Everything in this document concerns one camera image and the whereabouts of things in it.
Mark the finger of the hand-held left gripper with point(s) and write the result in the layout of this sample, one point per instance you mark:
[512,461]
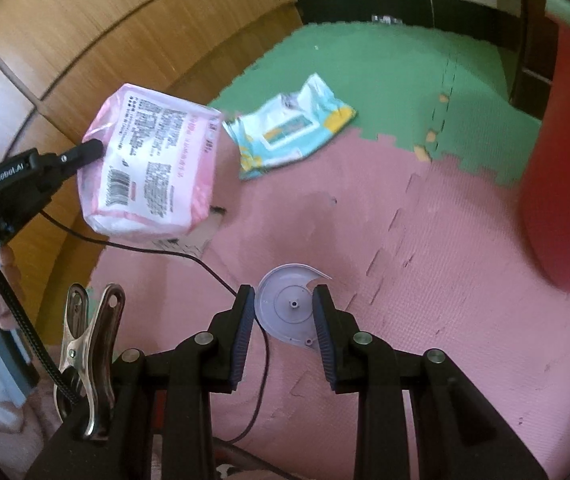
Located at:
[82,152]

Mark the metal door stop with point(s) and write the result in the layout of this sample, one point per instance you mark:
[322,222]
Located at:
[387,19]

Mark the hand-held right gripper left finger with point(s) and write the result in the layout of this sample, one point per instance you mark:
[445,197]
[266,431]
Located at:
[242,335]

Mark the wooden wardrobe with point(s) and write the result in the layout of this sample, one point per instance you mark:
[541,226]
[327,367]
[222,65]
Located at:
[90,35]

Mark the white carton box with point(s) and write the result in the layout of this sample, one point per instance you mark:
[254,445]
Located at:
[197,240]

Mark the red bin with green rim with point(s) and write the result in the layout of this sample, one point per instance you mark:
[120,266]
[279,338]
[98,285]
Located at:
[565,185]

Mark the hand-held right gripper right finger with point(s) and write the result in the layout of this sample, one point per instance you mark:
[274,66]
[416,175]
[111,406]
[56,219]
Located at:
[324,335]

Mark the metal spring clip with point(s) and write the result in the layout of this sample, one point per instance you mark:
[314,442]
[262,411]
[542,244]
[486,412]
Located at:
[100,340]

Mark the blue wet wipes pack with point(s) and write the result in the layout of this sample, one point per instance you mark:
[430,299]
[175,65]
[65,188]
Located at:
[285,130]

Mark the pink plastic pack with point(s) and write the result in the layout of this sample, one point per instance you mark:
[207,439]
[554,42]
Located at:
[155,160]

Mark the pink foam mat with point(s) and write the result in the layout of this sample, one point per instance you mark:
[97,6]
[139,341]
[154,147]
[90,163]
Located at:
[415,260]

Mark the pale purple round disc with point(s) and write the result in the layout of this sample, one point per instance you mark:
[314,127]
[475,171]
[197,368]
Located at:
[285,305]

